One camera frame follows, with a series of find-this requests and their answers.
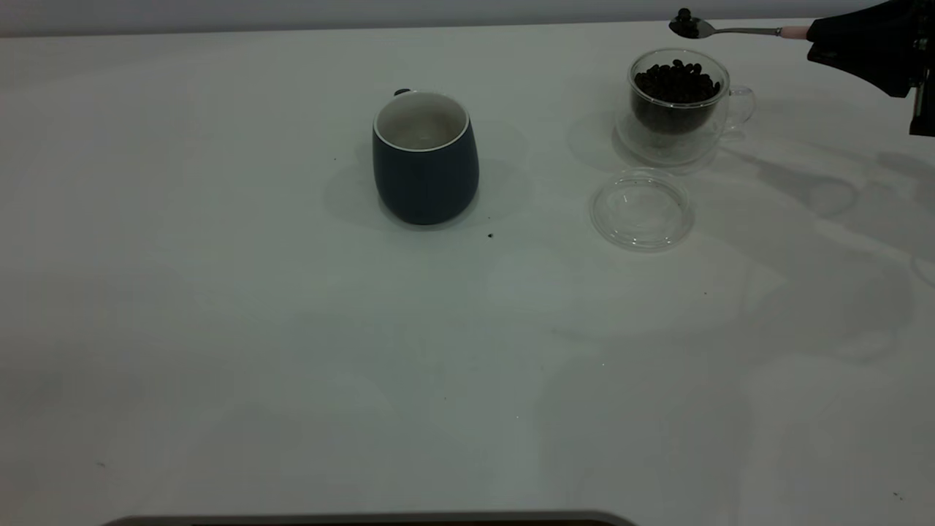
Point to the dark blue ceramic mug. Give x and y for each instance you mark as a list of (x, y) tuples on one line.
[(424, 186)]

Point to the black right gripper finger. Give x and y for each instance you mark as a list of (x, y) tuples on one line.
[(869, 44)]

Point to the clear round glass lid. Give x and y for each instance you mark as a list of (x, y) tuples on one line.
[(643, 212)]

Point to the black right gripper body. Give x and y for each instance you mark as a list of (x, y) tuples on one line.
[(924, 66)]

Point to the pile of coffee beans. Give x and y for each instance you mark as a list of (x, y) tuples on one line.
[(676, 84)]

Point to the clear double-wall glass cup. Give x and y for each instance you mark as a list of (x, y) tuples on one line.
[(657, 150)]

